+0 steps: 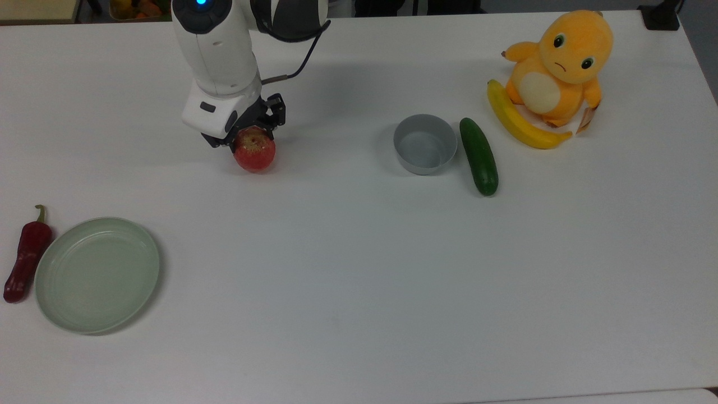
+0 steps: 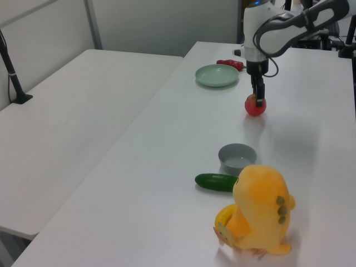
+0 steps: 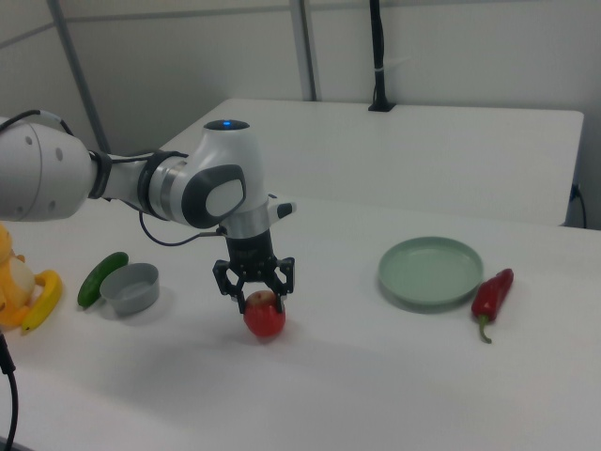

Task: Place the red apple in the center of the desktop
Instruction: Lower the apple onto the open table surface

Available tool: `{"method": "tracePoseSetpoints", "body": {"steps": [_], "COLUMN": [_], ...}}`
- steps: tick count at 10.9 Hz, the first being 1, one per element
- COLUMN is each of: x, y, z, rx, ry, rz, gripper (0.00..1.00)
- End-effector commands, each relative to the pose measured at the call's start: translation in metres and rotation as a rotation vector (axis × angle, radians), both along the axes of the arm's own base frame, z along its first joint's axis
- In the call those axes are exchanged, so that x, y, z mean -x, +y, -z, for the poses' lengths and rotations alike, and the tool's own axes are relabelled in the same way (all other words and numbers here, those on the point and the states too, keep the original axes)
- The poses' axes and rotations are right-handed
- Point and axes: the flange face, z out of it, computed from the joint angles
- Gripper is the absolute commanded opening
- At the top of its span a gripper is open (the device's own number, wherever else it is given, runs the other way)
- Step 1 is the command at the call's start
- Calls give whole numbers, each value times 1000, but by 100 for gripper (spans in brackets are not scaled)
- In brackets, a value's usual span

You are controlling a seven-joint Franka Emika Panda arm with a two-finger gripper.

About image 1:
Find green cucumber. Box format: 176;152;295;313
459;117;499;197

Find yellow banana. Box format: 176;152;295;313
486;79;573;150

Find wooden side desk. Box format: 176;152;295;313
0;0;82;25

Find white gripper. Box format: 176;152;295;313
181;80;287;154

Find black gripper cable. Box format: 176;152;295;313
260;16;332;86

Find grey round bowl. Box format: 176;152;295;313
393;114;458;176

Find pale green round plate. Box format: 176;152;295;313
34;217;161;336

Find dark red chili pepper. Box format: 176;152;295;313
3;204;53;304

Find orange plush dragon toy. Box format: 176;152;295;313
501;10;614;135

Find clear box of toy fruit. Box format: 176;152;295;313
109;0;173;22

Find red apple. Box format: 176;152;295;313
234;127;277;173

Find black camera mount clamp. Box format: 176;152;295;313
638;0;684;31

